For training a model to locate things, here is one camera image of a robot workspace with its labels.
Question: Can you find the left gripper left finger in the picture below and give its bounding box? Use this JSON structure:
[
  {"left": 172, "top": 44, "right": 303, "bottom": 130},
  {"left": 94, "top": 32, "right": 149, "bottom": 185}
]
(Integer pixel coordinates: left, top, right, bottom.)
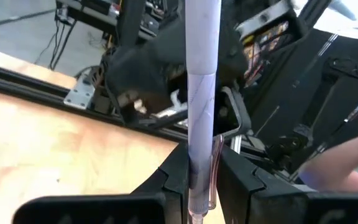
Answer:
[{"left": 12, "top": 142, "right": 190, "bottom": 224}]

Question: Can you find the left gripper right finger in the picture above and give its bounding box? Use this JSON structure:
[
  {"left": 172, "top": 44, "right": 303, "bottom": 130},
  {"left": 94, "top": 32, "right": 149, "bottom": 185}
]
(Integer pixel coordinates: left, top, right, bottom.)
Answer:
[{"left": 217, "top": 145, "right": 358, "bottom": 224}]

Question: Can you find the black stand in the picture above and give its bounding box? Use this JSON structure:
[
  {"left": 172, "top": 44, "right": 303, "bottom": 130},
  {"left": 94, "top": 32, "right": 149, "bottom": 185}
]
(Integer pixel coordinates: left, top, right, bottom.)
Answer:
[{"left": 250, "top": 27, "right": 358, "bottom": 181}]

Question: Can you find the black controller box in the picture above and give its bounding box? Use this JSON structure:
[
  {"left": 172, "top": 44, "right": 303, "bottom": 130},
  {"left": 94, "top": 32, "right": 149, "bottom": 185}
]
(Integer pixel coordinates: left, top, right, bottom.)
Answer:
[{"left": 234, "top": 0, "right": 307, "bottom": 90}]

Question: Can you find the silver corner bracket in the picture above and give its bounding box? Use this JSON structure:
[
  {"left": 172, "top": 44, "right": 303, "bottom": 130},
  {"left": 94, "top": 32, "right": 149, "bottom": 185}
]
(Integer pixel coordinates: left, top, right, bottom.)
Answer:
[{"left": 63, "top": 70, "right": 96, "bottom": 110}]

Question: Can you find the black aluminium table frame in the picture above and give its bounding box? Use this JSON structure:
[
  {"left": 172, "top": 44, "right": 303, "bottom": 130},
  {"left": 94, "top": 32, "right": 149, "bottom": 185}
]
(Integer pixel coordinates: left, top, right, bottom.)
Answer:
[{"left": 0, "top": 60, "right": 192, "bottom": 147}]

